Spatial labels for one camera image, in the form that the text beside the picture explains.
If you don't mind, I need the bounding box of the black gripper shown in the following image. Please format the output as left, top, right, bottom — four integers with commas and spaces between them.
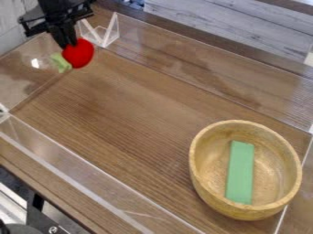
18, 0, 96, 48

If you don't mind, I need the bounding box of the red plush strawberry toy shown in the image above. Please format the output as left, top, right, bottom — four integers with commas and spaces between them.
50, 37, 94, 73

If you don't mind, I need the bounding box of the green rectangular block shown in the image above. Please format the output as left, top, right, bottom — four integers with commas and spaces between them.
225, 141, 255, 205

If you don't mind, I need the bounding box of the wooden oval bowl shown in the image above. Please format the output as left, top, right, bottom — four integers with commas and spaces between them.
189, 120, 303, 221

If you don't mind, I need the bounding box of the clear acrylic corner bracket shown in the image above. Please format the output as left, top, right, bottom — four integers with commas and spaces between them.
78, 13, 121, 48

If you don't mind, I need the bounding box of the clear acrylic tray wall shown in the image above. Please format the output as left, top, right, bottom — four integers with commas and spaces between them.
0, 103, 205, 234

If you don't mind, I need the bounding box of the black table frame leg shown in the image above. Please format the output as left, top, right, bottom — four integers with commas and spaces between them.
26, 193, 70, 234

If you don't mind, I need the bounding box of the black cable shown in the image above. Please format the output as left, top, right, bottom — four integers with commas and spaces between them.
0, 219, 11, 234

